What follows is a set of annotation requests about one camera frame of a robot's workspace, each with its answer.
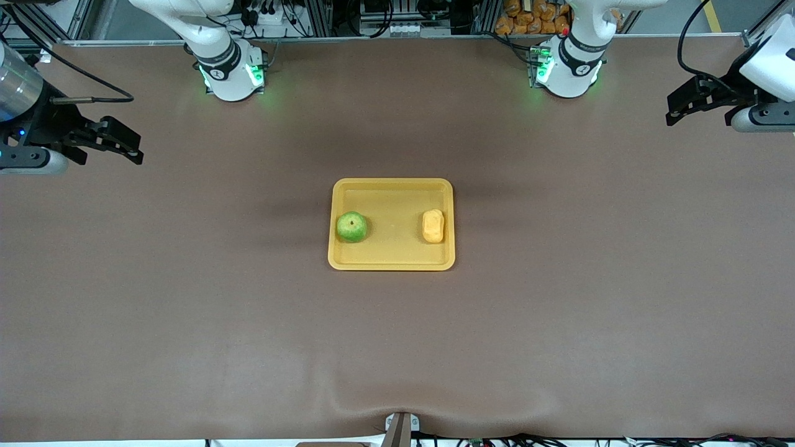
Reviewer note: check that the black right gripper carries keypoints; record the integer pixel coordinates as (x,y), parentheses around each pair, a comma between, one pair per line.
(51,126)

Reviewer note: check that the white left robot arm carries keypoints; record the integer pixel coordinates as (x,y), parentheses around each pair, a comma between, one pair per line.
(577,68)

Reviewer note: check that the yellow plastic tray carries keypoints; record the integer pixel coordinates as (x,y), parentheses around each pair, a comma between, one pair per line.
(397,205)

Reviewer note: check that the aluminium corner profile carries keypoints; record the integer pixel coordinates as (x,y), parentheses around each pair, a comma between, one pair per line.
(753,38)

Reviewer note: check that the aluminium frame profile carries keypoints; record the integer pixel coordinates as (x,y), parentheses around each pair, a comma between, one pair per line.
(77,22)

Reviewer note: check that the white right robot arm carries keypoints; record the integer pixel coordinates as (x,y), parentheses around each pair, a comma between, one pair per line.
(230,81)

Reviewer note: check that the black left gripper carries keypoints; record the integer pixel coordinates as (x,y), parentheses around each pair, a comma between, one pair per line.
(724,97)

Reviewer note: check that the small white corner bracket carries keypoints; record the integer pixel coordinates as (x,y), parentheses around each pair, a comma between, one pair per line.
(45,56)

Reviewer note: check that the brown table cloth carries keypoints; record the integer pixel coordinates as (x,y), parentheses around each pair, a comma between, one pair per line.
(397,341)

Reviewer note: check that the white power strip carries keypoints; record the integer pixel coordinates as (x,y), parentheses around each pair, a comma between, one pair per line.
(270,18)

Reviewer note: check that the yellow potato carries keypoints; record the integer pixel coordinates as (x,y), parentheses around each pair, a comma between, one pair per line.
(433,226)

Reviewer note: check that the orange packaged snacks pile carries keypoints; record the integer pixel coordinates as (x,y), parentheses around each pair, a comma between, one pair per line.
(528,22)

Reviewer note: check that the aluminium frame post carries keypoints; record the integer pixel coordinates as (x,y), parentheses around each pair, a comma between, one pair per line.
(487,15)
(323,17)

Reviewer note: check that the green apple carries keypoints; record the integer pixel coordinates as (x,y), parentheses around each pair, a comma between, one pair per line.
(351,227)

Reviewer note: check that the silver table edge rail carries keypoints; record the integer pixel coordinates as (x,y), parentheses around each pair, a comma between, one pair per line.
(404,37)

